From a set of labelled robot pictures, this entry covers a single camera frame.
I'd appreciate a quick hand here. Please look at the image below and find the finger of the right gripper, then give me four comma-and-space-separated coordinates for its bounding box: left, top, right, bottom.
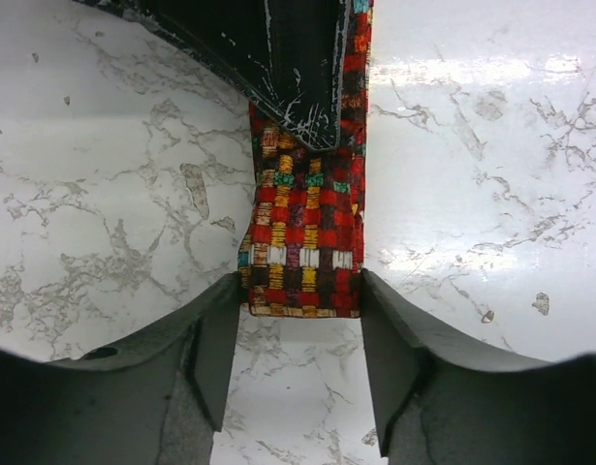
90, 0, 350, 151

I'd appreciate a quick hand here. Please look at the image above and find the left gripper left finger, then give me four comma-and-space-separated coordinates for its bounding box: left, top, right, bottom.
0, 273, 240, 464

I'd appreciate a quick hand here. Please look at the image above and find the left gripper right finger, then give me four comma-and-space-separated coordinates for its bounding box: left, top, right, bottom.
361, 270, 596, 464

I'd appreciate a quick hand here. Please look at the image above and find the red patterned tie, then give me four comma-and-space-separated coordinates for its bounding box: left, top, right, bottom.
237, 1, 374, 319

